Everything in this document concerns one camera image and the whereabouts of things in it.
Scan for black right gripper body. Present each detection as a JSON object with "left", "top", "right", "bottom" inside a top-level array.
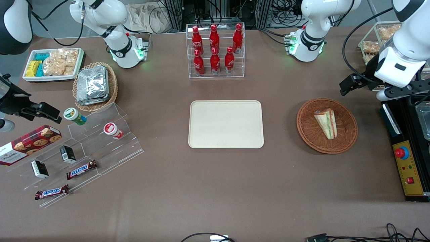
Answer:
[{"left": 0, "top": 74, "right": 33, "bottom": 117}]

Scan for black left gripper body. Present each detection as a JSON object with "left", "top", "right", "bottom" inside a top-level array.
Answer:
[{"left": 364, "top": 60, "right": 430, "bottom": 99}]

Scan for triangle sandwich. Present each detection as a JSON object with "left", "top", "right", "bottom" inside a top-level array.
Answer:
[{"left": 313, "top": 108, "right": 337, "bottom": 140}]

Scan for white rectangular snack tray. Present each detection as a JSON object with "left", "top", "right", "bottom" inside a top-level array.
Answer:
[{"left": 22, "top": 48, "right": 85, "bottom": 83}]

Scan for round brown wicker basket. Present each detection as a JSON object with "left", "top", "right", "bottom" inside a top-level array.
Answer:
[{"left": 296, "top": 97, "right": 358, "bottom": 155}]

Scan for oval tan wicker basket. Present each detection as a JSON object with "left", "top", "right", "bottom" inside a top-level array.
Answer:
[{"left": 72, "top": 62, "right": 118, "bottom": 113}]

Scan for beige plastic tray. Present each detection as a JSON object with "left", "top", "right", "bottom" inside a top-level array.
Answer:
[{"left": 188, "top": 100, "right": 264, "bottom": 149}]

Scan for green lid snack cup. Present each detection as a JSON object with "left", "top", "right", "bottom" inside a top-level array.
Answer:
[{"left": 63, "top": 108, "right": 87, "bottom": 126}]

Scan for red tartan cookie box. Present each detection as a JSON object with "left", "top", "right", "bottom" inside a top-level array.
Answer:
[{"left": 0, "top": 125, "right": 62, "bottom": 166}]

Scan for small black box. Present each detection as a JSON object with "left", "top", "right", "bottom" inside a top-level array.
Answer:
[
  {"left": 59, "top": 145, "right": 77, "bottom": 164},
  {"left": 31, "top": 160, "right": 49, "bottom": 179}
]

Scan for clear bag of crackers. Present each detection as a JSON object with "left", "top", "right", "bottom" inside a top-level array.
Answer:
[{"left": 42, "top": 48, "right": 80, "bottom": 76}]

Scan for silver foil pack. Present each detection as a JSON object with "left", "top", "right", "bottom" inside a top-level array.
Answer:
[{"left": 76, "top": 65, "right": 110, "bottom": 106}]

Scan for brown chocolate bar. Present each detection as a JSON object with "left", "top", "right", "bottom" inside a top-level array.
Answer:
[
  {"left": 35, "top": 184, "right": 70, "bottom": 201},
  {"left": 66, "top": 160, "right": 98, "bottom": 180}
]

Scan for red lid snack cup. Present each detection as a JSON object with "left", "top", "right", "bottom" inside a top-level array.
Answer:
[{"left": 103, "top": 122, "right": 123, "bottom": 139}]

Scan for clear acrylic stepped stand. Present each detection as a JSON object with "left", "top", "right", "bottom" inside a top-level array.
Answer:
[{"left": 7, "top": 103, "right": 145, "bottom": 209}]

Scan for black machine yellow control panel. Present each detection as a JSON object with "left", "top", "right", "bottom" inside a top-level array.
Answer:
[{"left": 380, "top": 92, "right": 430, "bottom": 202}]

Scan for red cola bottle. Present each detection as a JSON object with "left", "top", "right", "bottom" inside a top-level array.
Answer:
[
  {"left": 191, "top": 26, "right": 204, "bottom": 56},
  {"left": 210, "top": 48, "right": 221, "bottom": 75},
  {"left": 193, "top": 49, "right": 205, "bottom": 76},
  {"left": 224, "top": 46, "right": 235, "bottom": 74},
  {"left": 232, "top": 23, "right": 243, "bottom": 54},
  {"left": 209, "top": 24, "right": 220, "bottom": 54}
]

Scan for clear acrylic bottle rack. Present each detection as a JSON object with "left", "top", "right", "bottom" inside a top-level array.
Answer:
[{"left": 186, "top": 23, "right": 246, "bottom": 79}]

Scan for beige cloth bag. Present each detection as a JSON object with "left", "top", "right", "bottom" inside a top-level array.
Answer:
[{"left": 126, "top": 3, "right": 168, "bottom": 34}]

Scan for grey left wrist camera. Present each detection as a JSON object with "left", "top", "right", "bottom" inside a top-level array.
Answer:
[{"left": 376, "top": 88, "right": 405, "bottom": 102}]

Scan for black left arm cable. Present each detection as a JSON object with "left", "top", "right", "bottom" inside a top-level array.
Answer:
[{"left": 342, "top": 7, "right": 393, "bottom": 84}]

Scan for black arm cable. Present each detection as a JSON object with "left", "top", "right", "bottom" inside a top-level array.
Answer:
[
  {"left": 31, "top": 0, "right": 84, "bottom": 47},
  {"left": 342, "top": 7, "right": 393, "bottom": 84}
]

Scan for white wire rack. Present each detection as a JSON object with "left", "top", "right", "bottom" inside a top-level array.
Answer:
[{"left": 358, "top": 21, "right": 403, "bottom": 66}]

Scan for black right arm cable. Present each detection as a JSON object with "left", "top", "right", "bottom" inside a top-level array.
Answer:
[{"left": 31, "top": 0, "right": 84, "bottom": 47}]

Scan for black arm base cables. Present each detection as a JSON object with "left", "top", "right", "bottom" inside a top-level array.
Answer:
[{"left": 258, "top": 28, "right": 293, "bottom": 46}]

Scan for tangled black cables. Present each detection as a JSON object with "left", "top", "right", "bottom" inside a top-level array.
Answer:
[{"left": 265, "top": 0, "right": 308, "bottom": 29}]

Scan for black connector cable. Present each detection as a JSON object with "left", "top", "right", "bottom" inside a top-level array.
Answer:
[{"left": 306, "top": 224, "right": 430, "bottom": 242}]

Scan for aluminium frame rack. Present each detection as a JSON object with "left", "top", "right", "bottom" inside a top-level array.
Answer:
[{"left": 161, "top": 0, "right": 272, "bottom": 31}]

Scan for black looped cable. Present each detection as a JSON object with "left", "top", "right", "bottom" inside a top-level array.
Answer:
[{"left": 181, "top": 233, "right": 235, "bottom": 242}]

